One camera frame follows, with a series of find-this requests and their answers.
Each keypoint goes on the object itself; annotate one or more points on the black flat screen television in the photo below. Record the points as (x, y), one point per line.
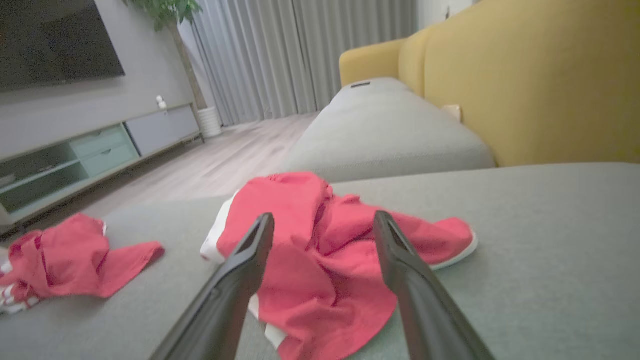
(50, 40)

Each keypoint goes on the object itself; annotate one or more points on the red jersey with white sleeves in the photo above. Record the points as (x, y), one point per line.
(320, 280)

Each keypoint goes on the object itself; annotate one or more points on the green potted tree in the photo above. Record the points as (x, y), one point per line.
(186, 65)

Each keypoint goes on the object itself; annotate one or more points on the grey and green TV cabinet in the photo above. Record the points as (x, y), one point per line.
(160, 127)

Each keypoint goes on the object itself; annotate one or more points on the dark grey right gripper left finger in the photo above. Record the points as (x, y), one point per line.
(235, 290)

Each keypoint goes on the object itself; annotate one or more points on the yellow sofa backrest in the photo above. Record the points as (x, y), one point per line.
(540, 75)

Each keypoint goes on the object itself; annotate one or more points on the small white security camera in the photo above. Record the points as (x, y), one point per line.
(161, 103)

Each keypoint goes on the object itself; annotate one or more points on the grey and yellow sofa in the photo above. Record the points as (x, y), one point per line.
(550, 250)

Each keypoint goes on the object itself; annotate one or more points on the grey pleated curtain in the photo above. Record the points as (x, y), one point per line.
(280, 50)

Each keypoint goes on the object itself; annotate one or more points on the white ribbed plant pot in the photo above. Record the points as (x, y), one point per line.
(209, 122)

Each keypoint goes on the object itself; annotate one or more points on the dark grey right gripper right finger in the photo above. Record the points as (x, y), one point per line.
(420, 300)

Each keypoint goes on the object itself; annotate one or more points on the grey sofa seat cushion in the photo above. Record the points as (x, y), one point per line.
(385, 135)

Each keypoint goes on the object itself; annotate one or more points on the red garment with striped trim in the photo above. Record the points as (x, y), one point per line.
(65, 260)

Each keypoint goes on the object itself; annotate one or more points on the black remote control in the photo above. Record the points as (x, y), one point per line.
(360, 84)

